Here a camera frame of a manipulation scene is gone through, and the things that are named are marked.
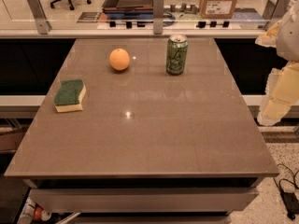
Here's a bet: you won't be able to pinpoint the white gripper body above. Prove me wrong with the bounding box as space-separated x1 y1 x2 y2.
277 0 299 62

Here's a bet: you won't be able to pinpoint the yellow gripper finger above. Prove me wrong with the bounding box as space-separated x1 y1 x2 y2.
257 62 299 126
255 21 281 48

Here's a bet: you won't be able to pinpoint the green soda can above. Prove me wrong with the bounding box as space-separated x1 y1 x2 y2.
166 35 188 75

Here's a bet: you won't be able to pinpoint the cardboard box with label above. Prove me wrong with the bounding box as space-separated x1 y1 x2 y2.
200 0 237 19

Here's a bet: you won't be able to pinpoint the orange fruit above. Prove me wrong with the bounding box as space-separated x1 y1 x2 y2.
109 49 130 71

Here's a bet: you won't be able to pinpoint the green yellow sponge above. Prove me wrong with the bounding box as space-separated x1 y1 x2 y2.
53 79 86 113

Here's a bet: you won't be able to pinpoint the bottles under table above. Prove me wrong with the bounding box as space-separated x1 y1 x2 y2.
17 197 51 224

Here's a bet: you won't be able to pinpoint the right metal railing post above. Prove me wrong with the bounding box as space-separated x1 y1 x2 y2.
263 0 291 30

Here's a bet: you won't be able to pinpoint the metal railing post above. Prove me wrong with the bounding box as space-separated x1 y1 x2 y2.
27 0 51 35
153 0 164 35
263 0 291 30

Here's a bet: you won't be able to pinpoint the black power adapter cable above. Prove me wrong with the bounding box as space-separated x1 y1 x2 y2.
273 162 299 220

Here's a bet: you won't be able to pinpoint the middle metal railing post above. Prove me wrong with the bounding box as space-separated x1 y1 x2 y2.
153 0 164 35

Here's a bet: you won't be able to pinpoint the left metal railing post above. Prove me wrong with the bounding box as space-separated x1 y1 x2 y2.
27 0 51 35

